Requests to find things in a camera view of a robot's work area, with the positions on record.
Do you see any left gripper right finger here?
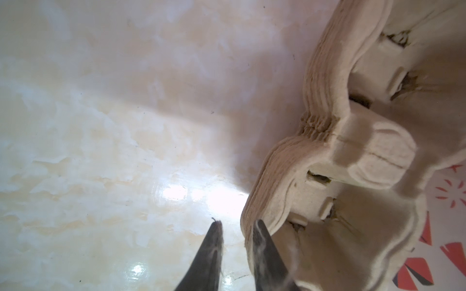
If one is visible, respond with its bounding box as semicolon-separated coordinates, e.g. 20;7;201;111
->
252;219;300;291

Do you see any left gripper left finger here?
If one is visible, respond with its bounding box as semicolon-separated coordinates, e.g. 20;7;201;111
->
175;221;223;291

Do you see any red white paper gift bag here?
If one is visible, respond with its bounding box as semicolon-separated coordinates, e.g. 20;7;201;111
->
387;156;466;291

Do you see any brown cardboard cup carrier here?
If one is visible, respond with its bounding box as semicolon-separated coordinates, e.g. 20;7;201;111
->
240;1;466;291

